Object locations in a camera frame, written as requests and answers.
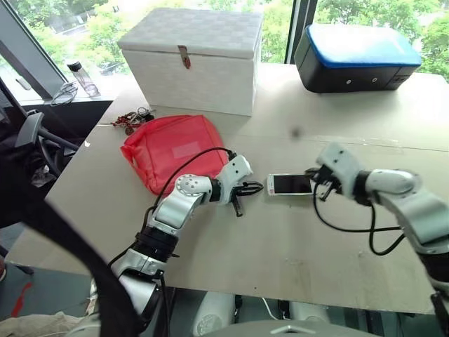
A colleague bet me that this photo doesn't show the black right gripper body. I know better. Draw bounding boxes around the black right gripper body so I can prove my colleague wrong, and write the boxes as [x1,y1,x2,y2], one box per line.
[313,167,342,201]

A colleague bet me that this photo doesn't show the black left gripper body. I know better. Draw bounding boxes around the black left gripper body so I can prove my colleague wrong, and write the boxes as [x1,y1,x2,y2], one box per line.
[229,182,251,204]

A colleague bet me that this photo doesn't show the white smartphone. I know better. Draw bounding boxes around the white smartphone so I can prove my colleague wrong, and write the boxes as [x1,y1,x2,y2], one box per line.
[267,173,316,197]
[266,172,316,198]

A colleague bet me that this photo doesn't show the red fabric pouch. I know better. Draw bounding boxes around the red fabric pouch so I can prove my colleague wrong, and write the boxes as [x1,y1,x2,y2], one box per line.
[120,114,231,197]

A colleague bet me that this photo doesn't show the black case with blue lid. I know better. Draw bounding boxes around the black case with blue lid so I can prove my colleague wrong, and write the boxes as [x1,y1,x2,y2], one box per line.
[293,23,422,94]

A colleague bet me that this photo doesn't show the white rounded robot leg shell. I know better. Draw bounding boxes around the white rounded robot leg shell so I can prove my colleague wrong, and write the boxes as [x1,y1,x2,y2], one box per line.
[289,301,330,322]
[194,291,236,336]

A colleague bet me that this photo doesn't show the white woven storage box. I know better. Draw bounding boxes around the white woven storage box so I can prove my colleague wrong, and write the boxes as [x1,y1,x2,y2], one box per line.
[116,8,264,117]

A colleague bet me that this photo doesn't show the bunch of keys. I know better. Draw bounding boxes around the bunch of keys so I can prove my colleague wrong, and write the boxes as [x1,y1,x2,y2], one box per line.
[111,107,157,135]

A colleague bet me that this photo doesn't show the grey robot chest cover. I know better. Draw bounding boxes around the grey robot chest cover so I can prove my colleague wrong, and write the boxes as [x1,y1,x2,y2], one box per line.
[196,318,373,337]

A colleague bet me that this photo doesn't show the dark window mullion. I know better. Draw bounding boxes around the dark window mullion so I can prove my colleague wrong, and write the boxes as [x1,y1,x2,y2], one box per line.
[284,0,302,65]

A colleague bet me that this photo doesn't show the clear water bottle black cap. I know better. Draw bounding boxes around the clear water bottle black cap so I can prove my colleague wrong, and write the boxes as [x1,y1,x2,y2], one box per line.
[66,60,101,98]

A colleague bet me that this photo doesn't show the crumpled grey wrapper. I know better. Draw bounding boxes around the crumpled grey wrapper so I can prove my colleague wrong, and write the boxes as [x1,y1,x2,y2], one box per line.
[31,164,57,187]

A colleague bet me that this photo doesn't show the folded eyeglasses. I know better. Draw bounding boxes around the folded eyeglasses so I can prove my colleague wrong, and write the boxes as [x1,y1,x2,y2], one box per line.
[50,81,79,107]

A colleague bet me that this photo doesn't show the black office chair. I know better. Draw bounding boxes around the black office chair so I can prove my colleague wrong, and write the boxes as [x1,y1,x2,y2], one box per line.
[0,105,87,229]

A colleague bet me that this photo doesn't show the beige cloth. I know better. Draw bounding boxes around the beige cloth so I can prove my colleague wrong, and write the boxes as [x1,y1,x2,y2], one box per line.
[0,310,102,337]

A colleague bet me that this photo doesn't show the red ribbon strip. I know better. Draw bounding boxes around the red ribbon strip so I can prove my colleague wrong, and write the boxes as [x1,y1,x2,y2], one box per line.
[12,283,34,317]

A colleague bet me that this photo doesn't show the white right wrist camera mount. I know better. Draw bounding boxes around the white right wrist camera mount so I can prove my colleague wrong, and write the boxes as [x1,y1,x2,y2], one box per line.
[315,141,362,198]

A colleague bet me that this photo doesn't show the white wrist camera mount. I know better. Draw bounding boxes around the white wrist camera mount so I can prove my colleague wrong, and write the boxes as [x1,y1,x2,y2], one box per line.
[217,155,254,204]
[315,141,362,198]

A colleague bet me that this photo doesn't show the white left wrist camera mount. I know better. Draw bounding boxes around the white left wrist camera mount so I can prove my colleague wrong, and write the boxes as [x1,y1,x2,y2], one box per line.
[217,155,254,204]

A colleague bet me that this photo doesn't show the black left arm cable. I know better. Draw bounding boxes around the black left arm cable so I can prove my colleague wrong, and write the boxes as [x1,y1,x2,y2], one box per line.
[142,147,236,239]

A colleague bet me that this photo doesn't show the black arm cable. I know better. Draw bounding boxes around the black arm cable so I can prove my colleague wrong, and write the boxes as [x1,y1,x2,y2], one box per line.
[142,147,236,239]
[311,182,408,256]

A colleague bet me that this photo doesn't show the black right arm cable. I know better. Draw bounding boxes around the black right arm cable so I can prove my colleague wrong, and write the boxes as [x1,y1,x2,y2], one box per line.
[311,182,408,256]

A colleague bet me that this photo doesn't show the thick white cable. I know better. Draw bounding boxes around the thick white cable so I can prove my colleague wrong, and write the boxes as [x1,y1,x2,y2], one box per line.
[261,297,281,320]

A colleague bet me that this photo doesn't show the wide black strap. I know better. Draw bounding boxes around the wide black strap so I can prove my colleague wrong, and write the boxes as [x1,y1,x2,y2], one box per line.
[34,196,148,337]

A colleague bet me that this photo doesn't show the grey slanted window frame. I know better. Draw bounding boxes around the grey slanted window frame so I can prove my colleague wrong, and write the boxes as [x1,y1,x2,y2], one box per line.
[0,0,67,103]

